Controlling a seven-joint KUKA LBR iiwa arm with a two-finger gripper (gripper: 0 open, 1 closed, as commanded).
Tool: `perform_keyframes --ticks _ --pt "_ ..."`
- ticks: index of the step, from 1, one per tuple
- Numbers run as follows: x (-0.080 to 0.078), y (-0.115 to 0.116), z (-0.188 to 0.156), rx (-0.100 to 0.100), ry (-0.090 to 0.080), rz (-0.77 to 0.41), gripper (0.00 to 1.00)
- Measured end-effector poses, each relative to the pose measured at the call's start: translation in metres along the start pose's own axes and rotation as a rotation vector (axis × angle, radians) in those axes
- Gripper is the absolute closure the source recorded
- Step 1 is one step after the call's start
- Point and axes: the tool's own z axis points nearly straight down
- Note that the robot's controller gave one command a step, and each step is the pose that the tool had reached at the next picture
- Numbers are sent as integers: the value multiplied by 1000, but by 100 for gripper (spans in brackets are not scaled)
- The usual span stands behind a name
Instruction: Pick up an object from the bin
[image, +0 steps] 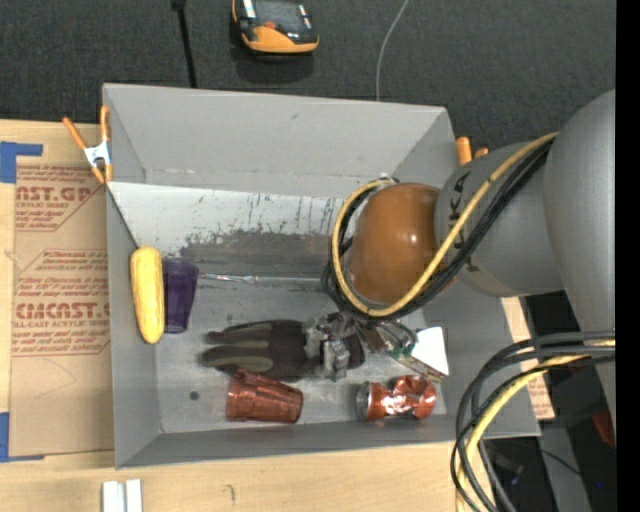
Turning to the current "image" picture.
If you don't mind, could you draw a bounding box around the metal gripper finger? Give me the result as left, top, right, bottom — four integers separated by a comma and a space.
322, 339, 352, 383
304, 318, 335, 357

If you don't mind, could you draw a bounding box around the dark brown glove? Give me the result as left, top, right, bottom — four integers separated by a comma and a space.
198, 319, 367, 384

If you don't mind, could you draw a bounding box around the crushed orange drink can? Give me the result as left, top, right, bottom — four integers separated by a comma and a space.
355, 375, 438, 422

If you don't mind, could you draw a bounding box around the copper red plastic cup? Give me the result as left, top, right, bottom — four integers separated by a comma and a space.
225, 369, 305, 425

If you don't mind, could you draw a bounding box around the purple plastic cup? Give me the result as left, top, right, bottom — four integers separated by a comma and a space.
161, 257, 201, 335

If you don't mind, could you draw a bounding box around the yellow toy corn cob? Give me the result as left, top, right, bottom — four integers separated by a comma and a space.
129, 245, 167, 346

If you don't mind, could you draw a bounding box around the grey metal bin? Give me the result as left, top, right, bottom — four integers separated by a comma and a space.
101, 82, 544, 470

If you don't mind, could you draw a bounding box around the brown cardboard board red print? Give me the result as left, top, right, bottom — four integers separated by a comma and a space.
0, 118, 116, 464

